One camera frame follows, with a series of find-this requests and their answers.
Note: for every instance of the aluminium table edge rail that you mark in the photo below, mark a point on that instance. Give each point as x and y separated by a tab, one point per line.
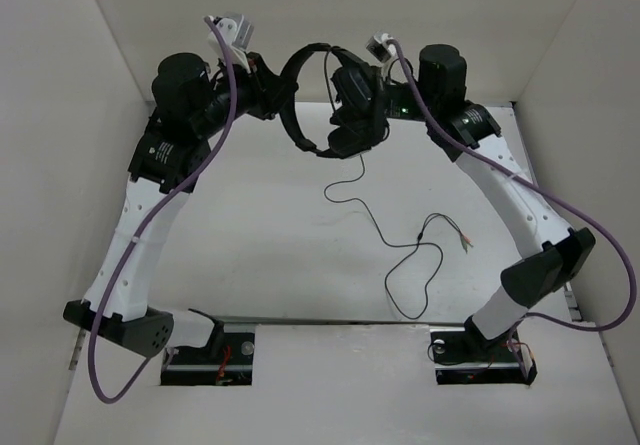
572	303

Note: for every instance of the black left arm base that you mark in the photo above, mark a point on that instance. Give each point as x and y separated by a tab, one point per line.
231	365

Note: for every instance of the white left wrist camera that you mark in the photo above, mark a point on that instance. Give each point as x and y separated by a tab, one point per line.
235	31

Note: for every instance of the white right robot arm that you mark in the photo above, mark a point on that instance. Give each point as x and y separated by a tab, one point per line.
551	251

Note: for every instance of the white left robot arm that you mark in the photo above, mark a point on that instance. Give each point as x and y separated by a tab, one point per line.
191	106

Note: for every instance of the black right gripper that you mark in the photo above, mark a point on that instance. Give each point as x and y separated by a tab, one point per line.
385	91

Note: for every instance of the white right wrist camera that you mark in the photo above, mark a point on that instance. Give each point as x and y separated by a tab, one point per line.
380	47

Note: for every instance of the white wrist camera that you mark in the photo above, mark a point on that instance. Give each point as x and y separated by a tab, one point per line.
235	31
380	47

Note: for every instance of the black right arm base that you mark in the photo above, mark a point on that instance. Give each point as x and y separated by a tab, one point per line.
510	361

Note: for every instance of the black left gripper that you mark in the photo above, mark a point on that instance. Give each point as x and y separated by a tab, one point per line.
270	90

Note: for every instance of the black headset with microphone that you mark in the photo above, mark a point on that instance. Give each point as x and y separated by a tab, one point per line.
357	97

